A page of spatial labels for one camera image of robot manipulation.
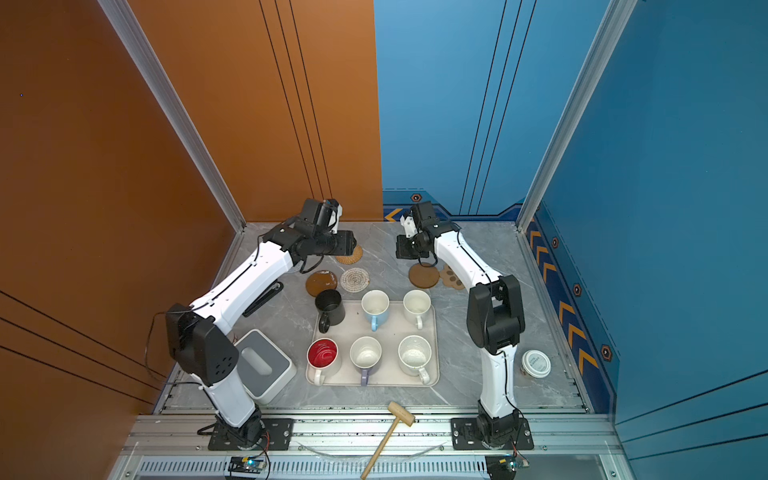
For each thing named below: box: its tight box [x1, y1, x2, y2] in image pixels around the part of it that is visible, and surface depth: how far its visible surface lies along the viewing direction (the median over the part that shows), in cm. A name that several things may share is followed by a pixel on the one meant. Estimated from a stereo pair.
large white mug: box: [398, 335, 433, 385], surface depth 82 cm
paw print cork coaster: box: [439, 264, 466, 290], surface depth 105 cm
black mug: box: [315, 289, 345, 334], surface depth 93 cm
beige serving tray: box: [309, 300, 440, 387], surface depth 87 cm
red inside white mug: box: [306, 337, 340, 386], surface depth 82 cm
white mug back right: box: [403, 289, 432, 330], surface depth 89 cm
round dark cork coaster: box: [408, 263, 440, 289], surface depth 107 cm
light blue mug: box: [361, 290, 390, 332], surface depth 89 cm
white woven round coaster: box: [340, 267, 370, 293], surface depth 104 cm
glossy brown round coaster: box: [306, 270, 338, 297], surface depth 104 cm
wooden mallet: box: [361, 401, 415, 480], surface depth 77 cm
